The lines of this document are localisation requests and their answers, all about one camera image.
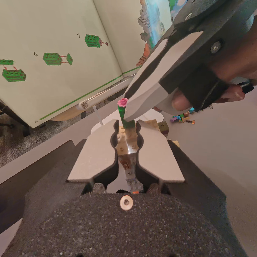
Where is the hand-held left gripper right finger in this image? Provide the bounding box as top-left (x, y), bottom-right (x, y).
top-left (135, 120), bottom-right (185, 191)

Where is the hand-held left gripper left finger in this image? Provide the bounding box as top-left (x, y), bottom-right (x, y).
top-left (67, 119), bottom-right (119, 192)

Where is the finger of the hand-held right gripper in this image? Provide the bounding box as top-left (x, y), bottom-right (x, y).
top-left (123, 31), bottom-right (203, 122)
top-left (124, 39), bottom-right (169, 99)

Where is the green brick with pink flower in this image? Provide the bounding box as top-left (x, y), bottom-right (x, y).
top-left (117, 98), bottom-right (135, 129)

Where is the toy brick building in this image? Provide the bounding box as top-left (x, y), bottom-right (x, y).
top-left (116, 119), bottom-right (180, 195)

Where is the grey desk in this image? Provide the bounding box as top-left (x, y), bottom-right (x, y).
top-left (0, 88), bottom-right (257, 257)

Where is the person's right hand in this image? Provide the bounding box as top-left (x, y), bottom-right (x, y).
top-left (172, 12), bottom-right (257, 111)

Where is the colourful toy figure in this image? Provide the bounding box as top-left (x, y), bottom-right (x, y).
top-left (170, 113), bottom-right (186, 123)

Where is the white book stand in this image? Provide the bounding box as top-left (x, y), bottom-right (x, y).
top-left (49, 75), bottom-right (164, 134)

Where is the brick instruction booklet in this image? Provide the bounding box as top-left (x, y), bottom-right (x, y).
top-left (0, 0), bottom-right (175, 129)

